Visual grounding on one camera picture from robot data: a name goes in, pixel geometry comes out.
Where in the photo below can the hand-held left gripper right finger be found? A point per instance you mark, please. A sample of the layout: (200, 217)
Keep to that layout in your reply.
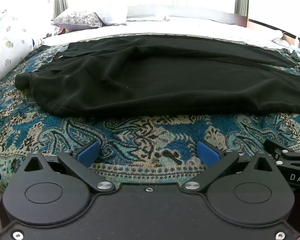
(207, 153)

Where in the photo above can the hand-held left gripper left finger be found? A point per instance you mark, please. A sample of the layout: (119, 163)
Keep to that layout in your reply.
(88, 153)

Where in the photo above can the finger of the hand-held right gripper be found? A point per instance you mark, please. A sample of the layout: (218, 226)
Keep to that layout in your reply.
(290, 155)

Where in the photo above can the black pants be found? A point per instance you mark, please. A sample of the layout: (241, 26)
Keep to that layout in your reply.
(165, 80)

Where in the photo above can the blue paisley blanket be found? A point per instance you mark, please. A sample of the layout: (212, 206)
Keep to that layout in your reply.
(140, 135)

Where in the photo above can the crumpled patterned cloth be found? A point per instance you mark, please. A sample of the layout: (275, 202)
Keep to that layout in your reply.
(61, 30)

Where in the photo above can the white bed sheet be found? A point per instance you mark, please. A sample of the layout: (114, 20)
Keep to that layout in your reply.
(165, 27)

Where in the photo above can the large white floral pillow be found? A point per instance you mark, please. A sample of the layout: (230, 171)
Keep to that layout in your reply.
(7, 47)

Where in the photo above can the small grey patterned pillow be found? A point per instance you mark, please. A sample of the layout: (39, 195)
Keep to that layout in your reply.
(78, 18)

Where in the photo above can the plain white pillow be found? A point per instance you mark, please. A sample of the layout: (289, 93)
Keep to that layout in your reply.
(113, 15)

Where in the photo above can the wooden bed frame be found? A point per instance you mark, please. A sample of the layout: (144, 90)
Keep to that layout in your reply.
(265, 26)

